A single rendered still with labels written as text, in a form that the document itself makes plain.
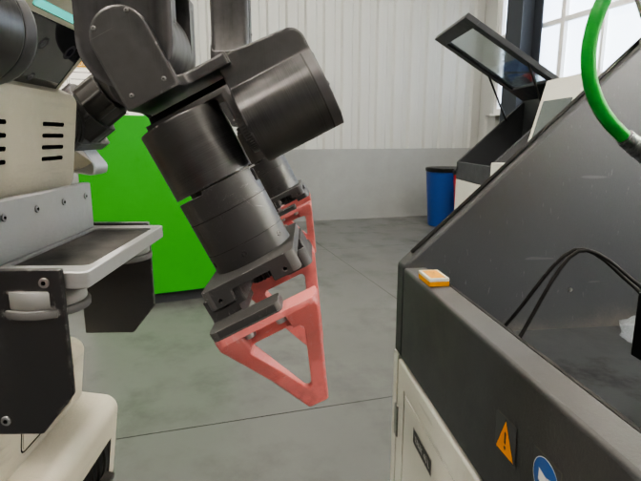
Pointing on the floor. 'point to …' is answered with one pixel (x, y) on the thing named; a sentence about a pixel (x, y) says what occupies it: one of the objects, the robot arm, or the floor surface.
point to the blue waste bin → (439, 193)
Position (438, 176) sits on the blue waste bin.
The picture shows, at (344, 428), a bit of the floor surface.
